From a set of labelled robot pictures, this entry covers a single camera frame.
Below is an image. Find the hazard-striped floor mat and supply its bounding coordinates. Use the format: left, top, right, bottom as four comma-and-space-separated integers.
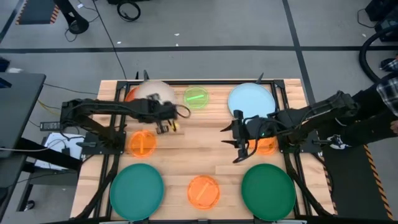
320, 143, 396, 222
14, 0, 60, 26

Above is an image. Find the yellow cable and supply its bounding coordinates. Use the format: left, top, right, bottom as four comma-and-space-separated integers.
37, 99, 62, 116

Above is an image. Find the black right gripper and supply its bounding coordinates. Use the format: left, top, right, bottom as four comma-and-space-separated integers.
220, 109, 276, 164

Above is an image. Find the long black floor cable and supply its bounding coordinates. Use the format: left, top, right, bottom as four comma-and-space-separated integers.
91, 0, 127, 80

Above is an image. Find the large cream plastic plate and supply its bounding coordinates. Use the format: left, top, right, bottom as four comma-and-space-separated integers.
136, 80, 177, 105

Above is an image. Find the black equipment case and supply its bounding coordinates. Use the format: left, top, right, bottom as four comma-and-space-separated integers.
364, 0, 398, 43

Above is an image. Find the black desk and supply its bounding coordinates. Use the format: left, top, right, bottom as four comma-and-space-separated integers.
0, 72, 47, 159

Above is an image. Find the large dark green plate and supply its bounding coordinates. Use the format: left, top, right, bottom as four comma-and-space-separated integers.
241, 163, 297, 222

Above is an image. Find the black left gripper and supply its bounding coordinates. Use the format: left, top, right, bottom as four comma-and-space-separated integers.
145, 94, 179, 136

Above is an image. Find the black stand base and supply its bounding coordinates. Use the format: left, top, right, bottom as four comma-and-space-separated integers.
53, 0, 90, 35

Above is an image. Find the large light blue plate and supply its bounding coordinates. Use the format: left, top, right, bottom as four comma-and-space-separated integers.
227, 82, 277, 119

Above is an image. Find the white box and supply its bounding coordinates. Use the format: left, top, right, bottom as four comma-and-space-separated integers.
34, 132, 86, 171

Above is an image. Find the small clear green plate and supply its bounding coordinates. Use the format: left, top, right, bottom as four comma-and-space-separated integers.
182, 86, 210, 110

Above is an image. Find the large teal plastic plate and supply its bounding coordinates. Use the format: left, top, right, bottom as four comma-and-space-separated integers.
109, 163, 165, 222

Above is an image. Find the thick black hose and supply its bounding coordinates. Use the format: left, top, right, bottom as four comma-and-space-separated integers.
358, 26, 398, 84

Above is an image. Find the black metal table frame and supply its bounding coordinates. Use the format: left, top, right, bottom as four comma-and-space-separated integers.
74, 79, 335, 224

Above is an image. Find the person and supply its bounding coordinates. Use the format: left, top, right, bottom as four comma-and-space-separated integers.
317, 55, 398, 151

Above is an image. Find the coiled black cable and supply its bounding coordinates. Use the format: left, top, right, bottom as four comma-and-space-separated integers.
116, 0, 142, 22

